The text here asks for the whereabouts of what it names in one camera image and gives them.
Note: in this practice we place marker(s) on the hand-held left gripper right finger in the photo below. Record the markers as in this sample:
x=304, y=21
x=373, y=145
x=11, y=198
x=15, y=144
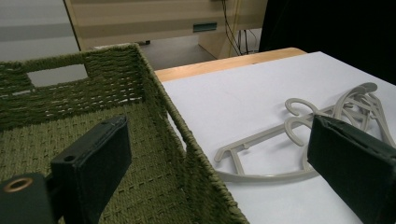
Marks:
x=358, y=168

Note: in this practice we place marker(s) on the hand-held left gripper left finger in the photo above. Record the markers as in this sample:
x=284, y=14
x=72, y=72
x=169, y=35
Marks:
x=93, y=161

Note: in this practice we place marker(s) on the green woven basket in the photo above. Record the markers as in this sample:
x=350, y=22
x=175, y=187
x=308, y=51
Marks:
x=149, y=186

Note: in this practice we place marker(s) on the grey plastic clothes hanger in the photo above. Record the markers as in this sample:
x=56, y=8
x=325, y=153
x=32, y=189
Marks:
x=299, y=100
x=237, y=161
x=367, y=85

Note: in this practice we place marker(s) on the black curtain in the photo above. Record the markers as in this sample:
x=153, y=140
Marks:
x=336, y=28

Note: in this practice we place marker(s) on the white cabinet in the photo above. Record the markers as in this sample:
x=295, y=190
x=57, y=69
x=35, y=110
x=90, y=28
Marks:
x=31, y=25

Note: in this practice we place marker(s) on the beige wooden desk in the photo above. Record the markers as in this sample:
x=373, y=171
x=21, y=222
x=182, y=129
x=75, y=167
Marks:
x=140, y=18

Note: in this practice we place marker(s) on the light wooden table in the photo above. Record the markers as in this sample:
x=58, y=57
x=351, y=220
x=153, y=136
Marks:
x=218, y=67

